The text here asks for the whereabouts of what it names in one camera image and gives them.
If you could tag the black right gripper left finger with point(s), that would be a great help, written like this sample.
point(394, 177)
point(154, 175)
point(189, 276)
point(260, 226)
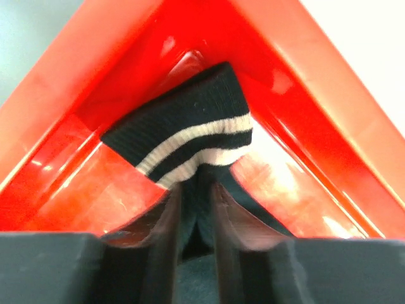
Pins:
point(133, 265)

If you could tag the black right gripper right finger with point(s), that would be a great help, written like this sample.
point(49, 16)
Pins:
point(257, 264)

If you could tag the black sock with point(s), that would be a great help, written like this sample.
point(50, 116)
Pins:
point(191, 136)

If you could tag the red plastic tray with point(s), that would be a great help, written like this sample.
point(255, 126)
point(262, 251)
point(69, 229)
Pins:
point(325, 159)

